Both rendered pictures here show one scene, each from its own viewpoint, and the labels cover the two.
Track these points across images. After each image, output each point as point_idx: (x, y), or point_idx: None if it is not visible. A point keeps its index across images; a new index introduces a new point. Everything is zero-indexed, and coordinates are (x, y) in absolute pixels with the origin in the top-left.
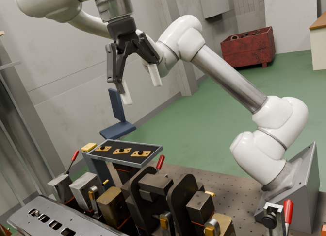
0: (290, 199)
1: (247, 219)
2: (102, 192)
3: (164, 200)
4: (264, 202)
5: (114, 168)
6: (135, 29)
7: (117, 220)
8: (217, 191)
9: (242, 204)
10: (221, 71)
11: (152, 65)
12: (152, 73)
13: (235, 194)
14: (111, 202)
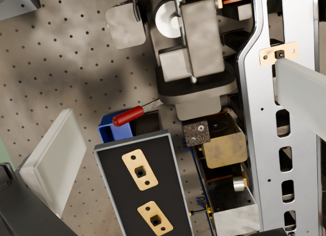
0: None
1: (46, 19)
2: (210, 189)
3: (160, 72)
4: (7, 2)
5: None
6: None
7: (226, 116)
8: (31, 97)
9: (26, 43)
10: None
11: (43, 181)
12: (65, 169)
13: (18, 67)
14: (233, 132)
